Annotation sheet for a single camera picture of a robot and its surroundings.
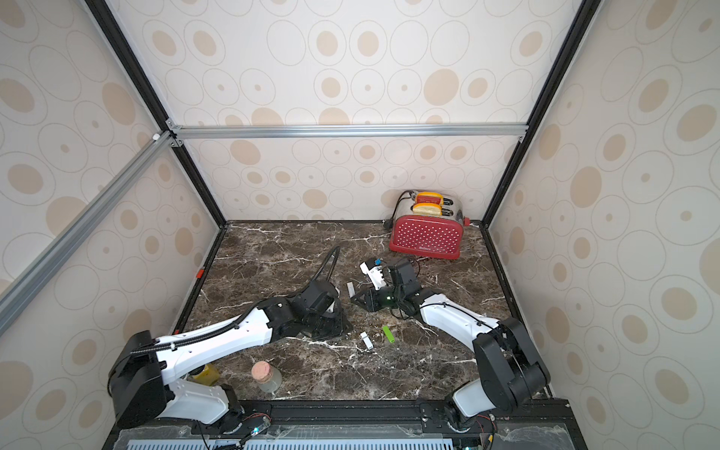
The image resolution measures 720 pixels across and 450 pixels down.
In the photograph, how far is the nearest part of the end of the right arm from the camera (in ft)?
2.13

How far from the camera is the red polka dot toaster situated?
986 mm

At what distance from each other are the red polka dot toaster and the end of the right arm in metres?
0.32
